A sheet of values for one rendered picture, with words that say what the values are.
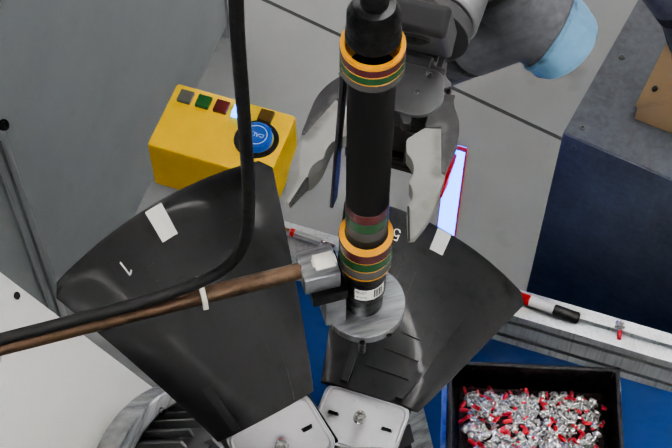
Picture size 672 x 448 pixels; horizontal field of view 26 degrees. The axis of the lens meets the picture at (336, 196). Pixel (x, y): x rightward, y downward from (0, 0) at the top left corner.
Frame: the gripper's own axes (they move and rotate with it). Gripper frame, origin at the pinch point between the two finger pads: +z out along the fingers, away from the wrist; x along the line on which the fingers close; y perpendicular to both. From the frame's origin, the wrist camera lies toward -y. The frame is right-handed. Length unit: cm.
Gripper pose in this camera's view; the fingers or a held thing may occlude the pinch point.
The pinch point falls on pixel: (352, 207)
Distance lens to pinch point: 106.1
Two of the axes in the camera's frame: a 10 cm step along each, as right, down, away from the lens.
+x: -9.5, -2.7, 1.7
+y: 0.0, 5.3, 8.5
